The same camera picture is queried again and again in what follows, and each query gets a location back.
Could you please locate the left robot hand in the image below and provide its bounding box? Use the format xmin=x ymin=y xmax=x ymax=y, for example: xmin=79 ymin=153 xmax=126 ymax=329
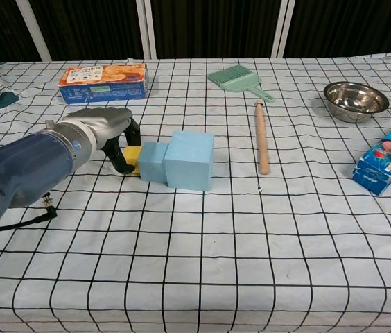
xmin=62 ymin=106 xmax=144 ymax=176

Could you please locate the large blue foam cube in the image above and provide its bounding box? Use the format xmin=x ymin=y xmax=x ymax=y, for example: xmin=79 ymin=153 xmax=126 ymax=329
xmin=164 ymin=130 xmax=215 ymax=193

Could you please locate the small yellow foam cube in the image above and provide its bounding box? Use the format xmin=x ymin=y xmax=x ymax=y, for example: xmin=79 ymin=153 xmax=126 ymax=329
xmin=123 ymin=145 xmax=144 ymax=176

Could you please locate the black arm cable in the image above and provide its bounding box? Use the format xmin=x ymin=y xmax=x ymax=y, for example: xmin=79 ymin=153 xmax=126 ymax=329
xmin=0 ymin=192 xmax=58 ymax=232

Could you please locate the green dustpan brush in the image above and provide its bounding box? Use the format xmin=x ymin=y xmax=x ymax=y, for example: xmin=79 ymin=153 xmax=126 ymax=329
xmin=207 ymin=67 xmax=276 ymax=103

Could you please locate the stainless steel bowl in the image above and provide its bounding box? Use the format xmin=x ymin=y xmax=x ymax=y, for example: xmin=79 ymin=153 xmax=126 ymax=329
xmin=322 ymin=81 xmax=390 ymax=123

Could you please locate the small blue foam cube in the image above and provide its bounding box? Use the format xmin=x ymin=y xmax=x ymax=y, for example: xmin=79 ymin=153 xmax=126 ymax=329
xmin=136 ymin=141 xmax=170 ymax=183

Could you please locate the wooden rolling pin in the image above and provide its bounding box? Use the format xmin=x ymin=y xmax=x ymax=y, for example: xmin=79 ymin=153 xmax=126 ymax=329
xmin=254 ymin=99 xmax=272 ymax=176

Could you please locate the orange biscuit box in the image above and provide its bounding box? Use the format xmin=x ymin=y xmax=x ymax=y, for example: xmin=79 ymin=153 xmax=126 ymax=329
xmin=59 ymin=63 xmax=150 ymax=105

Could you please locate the white partition frame post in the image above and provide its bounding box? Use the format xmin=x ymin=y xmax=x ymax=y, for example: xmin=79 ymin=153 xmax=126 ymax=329
xmin=15 ymin=0 xmax=53 ymax=62
xmin=136 ymin=0 xmax=157 ymax=59
xmin=270 ymin=0 xmax=296 ymax=58

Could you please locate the blue Oreo cookie box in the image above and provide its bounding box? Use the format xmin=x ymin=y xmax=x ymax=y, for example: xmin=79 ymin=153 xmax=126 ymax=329
xmin=351 ymin=114 xmax=391 ymax=197

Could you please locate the black partition screen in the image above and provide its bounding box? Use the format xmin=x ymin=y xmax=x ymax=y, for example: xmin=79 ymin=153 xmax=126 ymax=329
xmin=0 ymin=0 xmax=391 ymax=63

